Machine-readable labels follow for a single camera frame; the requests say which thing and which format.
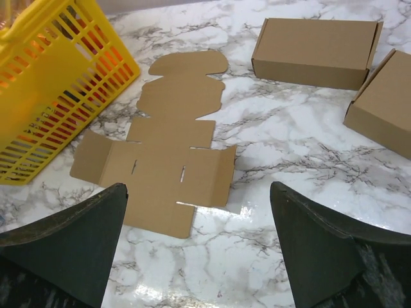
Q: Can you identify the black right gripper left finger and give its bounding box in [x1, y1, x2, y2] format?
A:
[1, 183, 128, 307]

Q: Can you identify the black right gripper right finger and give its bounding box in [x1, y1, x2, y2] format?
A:
[270, 182, 410, 307]

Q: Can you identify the brown cardboard box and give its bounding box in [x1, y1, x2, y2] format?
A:
[70, 51, 236, 239]

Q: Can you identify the small folded cardboard box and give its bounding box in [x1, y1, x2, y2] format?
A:
[344, 49, 410, 159]

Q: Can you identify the large folded cardboard box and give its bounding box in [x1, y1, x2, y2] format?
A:
[251, 18, 383, 90]

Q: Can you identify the yellow plastic shopping basket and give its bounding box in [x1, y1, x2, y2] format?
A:
[1, 1, 140, 185]

